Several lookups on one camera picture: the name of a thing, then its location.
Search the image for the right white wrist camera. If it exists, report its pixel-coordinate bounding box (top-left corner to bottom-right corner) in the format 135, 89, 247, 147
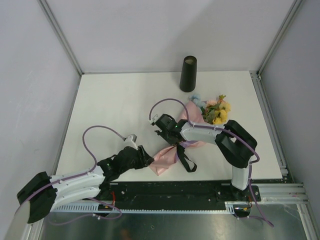
149, 114, 160, 126

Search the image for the black cylindrical vase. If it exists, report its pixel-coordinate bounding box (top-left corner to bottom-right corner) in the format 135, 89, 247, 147
179, 55, 197, 93

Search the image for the pink paper flower bouquet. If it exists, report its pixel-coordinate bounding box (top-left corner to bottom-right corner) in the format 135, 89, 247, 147
148, 98, 223, 176

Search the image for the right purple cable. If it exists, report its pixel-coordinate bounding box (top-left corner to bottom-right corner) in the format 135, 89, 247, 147
149, 98, 261, 181

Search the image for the aluminium frame post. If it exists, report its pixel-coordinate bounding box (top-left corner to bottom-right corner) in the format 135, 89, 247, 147
37, 0, 84, 77
256, 0, 305, 76

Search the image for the aluminium frame profile right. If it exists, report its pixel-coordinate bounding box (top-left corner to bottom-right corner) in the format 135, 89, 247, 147
249, 71, 309, 205

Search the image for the black ribbon gold lettering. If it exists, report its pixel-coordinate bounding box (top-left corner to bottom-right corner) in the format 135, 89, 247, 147
175, 141, 197, 173

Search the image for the aluminium frame post right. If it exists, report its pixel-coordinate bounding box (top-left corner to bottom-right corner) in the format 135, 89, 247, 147
256, 0, 305, 76

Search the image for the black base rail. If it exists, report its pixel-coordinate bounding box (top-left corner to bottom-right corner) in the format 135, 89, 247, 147
105, 180, 261, 207

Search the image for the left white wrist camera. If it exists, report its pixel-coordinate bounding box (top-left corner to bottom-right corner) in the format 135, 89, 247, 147
123, 134, 138, 150

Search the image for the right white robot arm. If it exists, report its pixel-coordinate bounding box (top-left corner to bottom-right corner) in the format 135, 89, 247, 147
149, 114, 258, 201

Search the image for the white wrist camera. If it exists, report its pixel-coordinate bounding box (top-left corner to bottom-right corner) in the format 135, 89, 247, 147
149, 114, 160, 126
123, 134, 138, 150

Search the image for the aluminium frame post left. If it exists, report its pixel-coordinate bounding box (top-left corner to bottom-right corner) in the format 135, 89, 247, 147
37, 0, 84, 77

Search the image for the white slotted cable duct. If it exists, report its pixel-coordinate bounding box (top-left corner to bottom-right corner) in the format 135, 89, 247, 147
52, 199, 252, 214

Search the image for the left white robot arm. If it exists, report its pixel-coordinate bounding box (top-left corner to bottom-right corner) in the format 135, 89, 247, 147
17, 145, 154, 224

